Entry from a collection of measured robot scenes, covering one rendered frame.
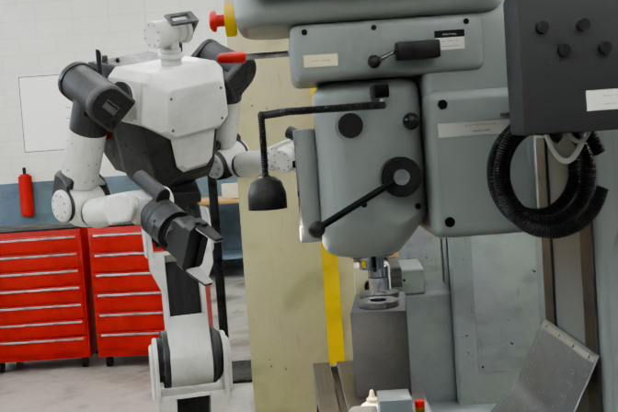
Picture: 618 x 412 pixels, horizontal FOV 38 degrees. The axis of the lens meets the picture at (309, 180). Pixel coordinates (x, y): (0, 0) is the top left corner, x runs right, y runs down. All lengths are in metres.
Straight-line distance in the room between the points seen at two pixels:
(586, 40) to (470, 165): 0.33
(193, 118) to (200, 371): 0.62
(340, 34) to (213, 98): 0.75
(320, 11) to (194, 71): 0.74
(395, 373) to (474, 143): 0.61
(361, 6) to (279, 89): 1.86
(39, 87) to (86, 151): 8.90
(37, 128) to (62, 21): 1.29
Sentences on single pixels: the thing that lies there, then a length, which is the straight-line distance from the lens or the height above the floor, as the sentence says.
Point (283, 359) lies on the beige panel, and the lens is 3.49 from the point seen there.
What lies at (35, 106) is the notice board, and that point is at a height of 2.09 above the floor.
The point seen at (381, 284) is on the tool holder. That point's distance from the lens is 2.06.
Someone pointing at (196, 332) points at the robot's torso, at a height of 1.07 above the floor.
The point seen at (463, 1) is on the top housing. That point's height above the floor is 1.75.
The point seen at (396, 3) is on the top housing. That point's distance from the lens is 1.56.
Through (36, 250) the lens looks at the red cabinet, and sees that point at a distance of 6.53.
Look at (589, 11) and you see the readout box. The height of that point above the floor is 1.69.
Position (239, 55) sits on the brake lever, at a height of 1.70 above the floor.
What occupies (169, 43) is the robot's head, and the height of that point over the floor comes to 1.78.
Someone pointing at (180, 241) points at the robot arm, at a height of 1.34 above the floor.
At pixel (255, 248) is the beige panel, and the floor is 1.12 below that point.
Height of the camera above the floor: 1.54
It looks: 3 degrees down
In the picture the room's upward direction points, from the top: 4 degrees counter-clockwise
